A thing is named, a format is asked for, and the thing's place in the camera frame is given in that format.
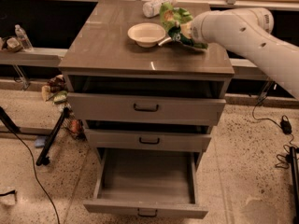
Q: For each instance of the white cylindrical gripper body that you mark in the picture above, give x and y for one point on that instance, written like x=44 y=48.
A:
x=199 y=29

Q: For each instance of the green rice chip bag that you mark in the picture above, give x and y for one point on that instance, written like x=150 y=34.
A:
x=177 y=23

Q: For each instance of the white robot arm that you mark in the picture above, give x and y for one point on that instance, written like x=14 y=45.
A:
x=247 y=32

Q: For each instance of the grey drawer cabinet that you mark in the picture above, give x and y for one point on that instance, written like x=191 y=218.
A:
x=103 y=59

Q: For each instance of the top grey drawer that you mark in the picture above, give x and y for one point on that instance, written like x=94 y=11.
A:
x=145 y=109

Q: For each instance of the grey drawer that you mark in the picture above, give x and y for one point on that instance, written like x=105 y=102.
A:
x=191 y=142
x=145 y=109
x=146 y=183

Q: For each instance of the middle grey drawer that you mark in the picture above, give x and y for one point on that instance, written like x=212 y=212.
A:
x=191 y=142

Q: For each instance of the bottom grey drawer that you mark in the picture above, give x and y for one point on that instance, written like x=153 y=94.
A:
x=146 y=183

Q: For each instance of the black power adapter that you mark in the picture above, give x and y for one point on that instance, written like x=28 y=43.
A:
x=285 y=125

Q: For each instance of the black stand right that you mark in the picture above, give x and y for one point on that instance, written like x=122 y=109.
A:
x=295 y=181

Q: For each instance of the pile of snack bags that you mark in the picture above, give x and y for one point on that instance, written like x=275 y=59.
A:
x=55 y=90

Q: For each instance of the clear water bottle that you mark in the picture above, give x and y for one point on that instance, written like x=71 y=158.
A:
x=23 y=38

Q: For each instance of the brown basket with items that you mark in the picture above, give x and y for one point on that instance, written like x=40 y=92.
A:
x=10 y=44

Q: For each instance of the blue sponge on floor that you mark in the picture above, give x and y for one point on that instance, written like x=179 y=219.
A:
x=40 y=141

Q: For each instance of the black tripod leg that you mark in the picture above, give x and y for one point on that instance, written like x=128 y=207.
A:
x=43 y=158

